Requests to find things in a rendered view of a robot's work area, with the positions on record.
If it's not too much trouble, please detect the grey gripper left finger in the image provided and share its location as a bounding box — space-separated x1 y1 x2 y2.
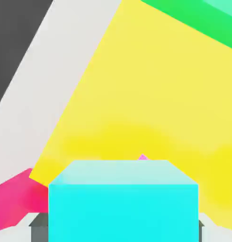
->
0 212 49 242

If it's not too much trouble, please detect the large pink box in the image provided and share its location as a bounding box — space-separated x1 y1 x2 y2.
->
0 167 49 232

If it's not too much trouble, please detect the large yellow box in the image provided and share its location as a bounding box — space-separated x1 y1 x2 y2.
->
28 0 232 232

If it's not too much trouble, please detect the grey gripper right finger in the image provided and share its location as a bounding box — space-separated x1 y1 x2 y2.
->
198 212 232 242

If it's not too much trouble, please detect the small cyan cube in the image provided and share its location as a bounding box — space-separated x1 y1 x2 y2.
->
48 159 199 242

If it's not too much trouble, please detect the large green box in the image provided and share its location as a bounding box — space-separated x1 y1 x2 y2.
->
140 0 232 52

